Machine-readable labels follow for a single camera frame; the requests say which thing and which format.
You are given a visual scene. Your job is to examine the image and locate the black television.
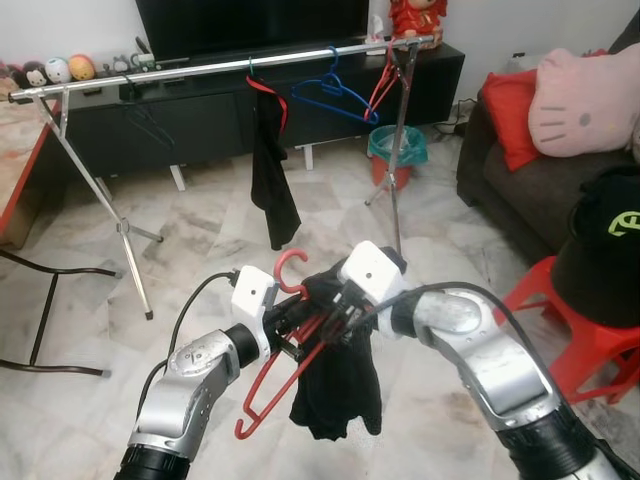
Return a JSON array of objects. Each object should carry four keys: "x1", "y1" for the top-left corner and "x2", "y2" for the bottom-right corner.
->
[{"x1": 135, "y1": 0, "x2": 371, "y2": 63}]

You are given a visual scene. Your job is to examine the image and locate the black t-shirt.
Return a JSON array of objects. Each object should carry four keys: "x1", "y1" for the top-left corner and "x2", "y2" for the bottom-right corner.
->
[
  {"x1": 290, "y1": 270, "x2": 386, "y2": 443},
  {"x1": 250, "y1": 85, "x2": 303, "y2": 251}
]

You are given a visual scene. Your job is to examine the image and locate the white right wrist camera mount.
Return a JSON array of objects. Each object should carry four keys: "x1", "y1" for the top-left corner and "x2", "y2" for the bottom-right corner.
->
[{"x1": 338, "y1": 240, "x2": 406, "y2": 306}]

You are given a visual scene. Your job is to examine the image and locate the red cushion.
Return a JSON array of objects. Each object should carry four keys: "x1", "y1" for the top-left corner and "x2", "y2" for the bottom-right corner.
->
[{"x1": 482, "y1": 68, "x2": 541, "y2": 173}]

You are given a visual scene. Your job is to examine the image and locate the black laundry basket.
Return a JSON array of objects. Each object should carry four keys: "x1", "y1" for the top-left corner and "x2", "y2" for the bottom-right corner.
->
[{"x1": 552, "y1": 235, "x2": 640, "y2": 329}]

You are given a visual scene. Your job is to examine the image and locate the red hanger with green hook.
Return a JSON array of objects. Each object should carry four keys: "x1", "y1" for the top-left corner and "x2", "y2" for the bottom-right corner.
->
[{"x1": 245, "y1": 58, "x2": 291, "y2": 136}]

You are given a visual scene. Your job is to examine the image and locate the pink cat face pillow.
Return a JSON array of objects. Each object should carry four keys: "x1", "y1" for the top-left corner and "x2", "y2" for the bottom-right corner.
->
[{"x1": 527, "y1": 45, "x2": 640, "y2": 159}]

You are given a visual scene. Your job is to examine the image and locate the blue clothes hanger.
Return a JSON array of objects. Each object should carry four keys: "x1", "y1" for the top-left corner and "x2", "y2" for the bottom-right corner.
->
[{"x1": 290, "y1": 45, "x2": 381, "y2": 126}]

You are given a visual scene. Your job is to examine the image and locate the red plastic stool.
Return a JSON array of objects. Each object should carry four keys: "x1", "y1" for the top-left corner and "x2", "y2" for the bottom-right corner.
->
[{"x1": 497, "y1": 255, "x2": 640, "y2": 406}]

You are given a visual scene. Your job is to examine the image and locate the white egg toy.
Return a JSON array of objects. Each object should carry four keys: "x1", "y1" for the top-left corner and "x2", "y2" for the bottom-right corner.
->
[{"x1": 45, "y1": 57, "x2": 71, "y2": 84}]

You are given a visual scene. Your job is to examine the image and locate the red bin with teal bag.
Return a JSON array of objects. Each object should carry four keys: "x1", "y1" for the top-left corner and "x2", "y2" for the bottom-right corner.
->
[{"x1": 367, "y1": 125, "x2": 428, "y2": 191}]

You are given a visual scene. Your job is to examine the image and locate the thin red clothes hanger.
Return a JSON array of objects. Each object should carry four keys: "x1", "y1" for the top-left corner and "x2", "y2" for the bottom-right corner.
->
[{"x1": 365, "y1": 45, "x2": 403, "y2": 119}]

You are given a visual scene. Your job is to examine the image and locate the red plastic clothes hanger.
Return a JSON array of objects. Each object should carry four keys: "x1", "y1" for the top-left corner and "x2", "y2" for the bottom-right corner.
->
[{"x1": 235, "y1": 248, "x2": 351, "y2": 441}]

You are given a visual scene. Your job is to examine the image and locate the dark grey sofa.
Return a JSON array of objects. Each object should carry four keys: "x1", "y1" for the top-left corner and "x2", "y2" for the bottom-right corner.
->
[{"x1": 455, "y1": 10, "x2": 640, "y2": 266}]

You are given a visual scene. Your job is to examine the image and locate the black clothes hanger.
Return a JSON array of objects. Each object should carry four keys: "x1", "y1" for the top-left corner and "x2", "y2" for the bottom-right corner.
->
[{"x1": 125, "y1": 75, "x2": 176, "y2": 151}]

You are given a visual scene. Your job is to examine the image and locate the silver metal clothes rack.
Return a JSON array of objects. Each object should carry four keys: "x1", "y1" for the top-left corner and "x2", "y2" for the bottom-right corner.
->
[{"x1": 8, "y1": 35, "x2": 438, "y2": 321}]

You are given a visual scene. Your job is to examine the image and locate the red doll figure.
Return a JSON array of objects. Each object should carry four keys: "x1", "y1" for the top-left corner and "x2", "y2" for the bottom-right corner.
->
[{"x1": 388, "y1": 0, "x2": 448, "y2": 39}]

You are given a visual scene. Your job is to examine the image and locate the black mouse toy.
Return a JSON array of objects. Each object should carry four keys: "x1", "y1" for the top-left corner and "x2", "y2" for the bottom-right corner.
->
[{"x1": 22, "y1": 62, "x2": 48, "y2": 88}]

